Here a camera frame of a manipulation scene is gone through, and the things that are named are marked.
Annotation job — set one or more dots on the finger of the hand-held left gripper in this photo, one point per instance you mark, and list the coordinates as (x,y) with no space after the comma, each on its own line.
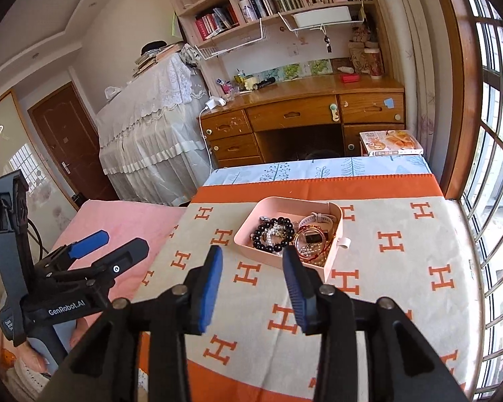
(88,243)
(121,259)

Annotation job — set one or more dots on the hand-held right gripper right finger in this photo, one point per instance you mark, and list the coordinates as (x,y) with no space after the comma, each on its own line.
(295,293)

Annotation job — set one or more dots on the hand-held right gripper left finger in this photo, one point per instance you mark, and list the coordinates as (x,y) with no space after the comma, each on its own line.
(207,293)

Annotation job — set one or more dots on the pink jewelry box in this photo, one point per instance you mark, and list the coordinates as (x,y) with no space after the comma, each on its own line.
(247,238)

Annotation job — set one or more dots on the pink blanket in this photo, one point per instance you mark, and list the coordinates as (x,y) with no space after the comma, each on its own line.
(121,222)

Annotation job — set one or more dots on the small rectangular watch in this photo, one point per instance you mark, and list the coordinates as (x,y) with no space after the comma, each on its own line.
(312,239)

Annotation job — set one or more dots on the orange printed blanket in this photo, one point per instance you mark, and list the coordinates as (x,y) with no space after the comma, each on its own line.
(394,268)

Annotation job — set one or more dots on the brown wooden door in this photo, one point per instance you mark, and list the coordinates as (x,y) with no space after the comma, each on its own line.
(67,142)

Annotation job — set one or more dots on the pale sliding door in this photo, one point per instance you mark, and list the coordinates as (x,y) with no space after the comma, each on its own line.
(8,155)

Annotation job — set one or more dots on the light blue printed sheet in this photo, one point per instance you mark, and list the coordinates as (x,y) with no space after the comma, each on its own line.
(297,169)

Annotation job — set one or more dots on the white lace cover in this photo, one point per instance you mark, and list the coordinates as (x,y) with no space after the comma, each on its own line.
(151,125)

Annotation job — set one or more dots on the food picture book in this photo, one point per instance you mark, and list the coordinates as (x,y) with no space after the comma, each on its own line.
(390,142)

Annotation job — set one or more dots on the wooden desk with drawers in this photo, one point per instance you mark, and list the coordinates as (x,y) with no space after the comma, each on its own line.
(293,113)

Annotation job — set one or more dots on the white power adapter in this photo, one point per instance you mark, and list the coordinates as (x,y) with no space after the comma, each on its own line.
(215,103)

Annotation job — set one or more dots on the white green drawer lock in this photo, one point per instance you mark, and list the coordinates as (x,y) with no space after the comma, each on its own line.
(333,112)

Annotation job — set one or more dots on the stack of books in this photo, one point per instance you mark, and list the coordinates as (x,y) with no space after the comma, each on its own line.
(155,60)

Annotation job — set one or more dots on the black flashlight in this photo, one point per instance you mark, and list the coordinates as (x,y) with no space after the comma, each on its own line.
(265,83)

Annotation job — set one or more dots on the blue sticker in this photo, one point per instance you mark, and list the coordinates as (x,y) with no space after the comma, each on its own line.
(389,102)

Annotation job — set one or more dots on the small red box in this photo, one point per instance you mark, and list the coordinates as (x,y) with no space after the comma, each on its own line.
(350,78)

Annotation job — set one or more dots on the red floral canister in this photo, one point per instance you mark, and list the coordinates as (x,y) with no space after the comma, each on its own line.
(374,65)

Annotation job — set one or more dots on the white curtain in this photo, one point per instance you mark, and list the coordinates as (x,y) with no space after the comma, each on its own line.
(415,71)

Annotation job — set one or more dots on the row of red books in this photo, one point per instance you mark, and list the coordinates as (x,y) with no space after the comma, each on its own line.
(211,23)

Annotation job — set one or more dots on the wooden framed window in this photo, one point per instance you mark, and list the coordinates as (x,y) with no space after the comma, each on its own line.
(465,92)

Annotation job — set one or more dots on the white tray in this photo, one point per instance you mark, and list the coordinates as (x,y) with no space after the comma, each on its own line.
(322,16)

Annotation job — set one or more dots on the row of mixed books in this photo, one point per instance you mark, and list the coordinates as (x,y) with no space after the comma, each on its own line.
(276,0)

